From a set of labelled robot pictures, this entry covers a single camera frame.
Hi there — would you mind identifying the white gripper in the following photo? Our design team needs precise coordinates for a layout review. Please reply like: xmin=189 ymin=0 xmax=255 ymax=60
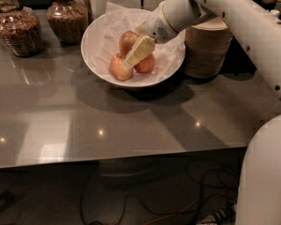
xmin=124 ymin=0 xmax=215 ymax=68

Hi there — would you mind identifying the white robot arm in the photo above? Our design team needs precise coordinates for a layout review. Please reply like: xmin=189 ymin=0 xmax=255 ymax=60
xmin=125 ymin=0 xmax=281 ymax=225

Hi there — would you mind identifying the top red-yellow apple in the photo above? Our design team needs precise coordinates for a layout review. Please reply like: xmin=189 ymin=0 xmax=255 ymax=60
xmin=118 ymin=31 xmax=140 ymax=57

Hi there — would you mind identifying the right red apple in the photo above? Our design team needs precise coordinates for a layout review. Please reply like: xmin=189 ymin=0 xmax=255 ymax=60
xmin=134 ymin=54 xmax=155 ymax=73

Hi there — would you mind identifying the red apple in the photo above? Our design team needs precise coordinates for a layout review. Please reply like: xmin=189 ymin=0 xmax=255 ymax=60
xmin=134 ymin=54 xmax=155 ymax=73
xmin=110 ymin=53 xmax=133 ymax=81

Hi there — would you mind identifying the white ceramic bowl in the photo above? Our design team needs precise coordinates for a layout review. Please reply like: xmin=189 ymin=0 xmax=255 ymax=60
xmin=81 ymin=7 xmax=186 ymax=89

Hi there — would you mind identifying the front left red apple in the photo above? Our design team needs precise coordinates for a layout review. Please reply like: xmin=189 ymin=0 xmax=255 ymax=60
xmin=110 ymin=53 xmax=133 ymax=81

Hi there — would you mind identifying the white paper liner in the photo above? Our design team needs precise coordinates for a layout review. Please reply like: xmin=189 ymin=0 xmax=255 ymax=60
xmin=91 ymin=2 xmax=186 ymax=84

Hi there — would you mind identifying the front stack of paper bowls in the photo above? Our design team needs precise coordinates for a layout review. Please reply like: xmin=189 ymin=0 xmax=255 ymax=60
xmin=184 ymin=17 xmax=232 ymax=79

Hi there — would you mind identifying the middle glass granola jar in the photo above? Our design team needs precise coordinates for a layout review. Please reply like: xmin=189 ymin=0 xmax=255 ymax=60
xmin=46 ymin=0 xmax=88 ymax=45

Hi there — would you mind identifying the glass granola jar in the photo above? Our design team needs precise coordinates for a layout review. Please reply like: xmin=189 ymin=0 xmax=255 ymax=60
xmin=46 ymin=0 xmax=88 ymax=45
xmin=0 ymin=0 xmax=43 ymax=57

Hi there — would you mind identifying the left glass granola jar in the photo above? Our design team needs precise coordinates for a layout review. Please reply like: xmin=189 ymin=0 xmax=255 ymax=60
xmin=0 ymin=0 xmax=43 ymax=57

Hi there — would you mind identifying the dark bottle with cork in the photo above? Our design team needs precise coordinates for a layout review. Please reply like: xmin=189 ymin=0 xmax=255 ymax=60
xmin=260 ymin=0 xmax=276 ymax=10

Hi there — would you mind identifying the power strip on floor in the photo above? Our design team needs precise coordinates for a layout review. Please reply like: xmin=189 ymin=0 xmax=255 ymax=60
xmin=196 ymin=203 xmax=238 ymax=225

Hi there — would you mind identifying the black floor cable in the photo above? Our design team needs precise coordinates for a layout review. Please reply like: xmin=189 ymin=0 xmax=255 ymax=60
xmin=79 ymin=159 xmax=242 ymax=225

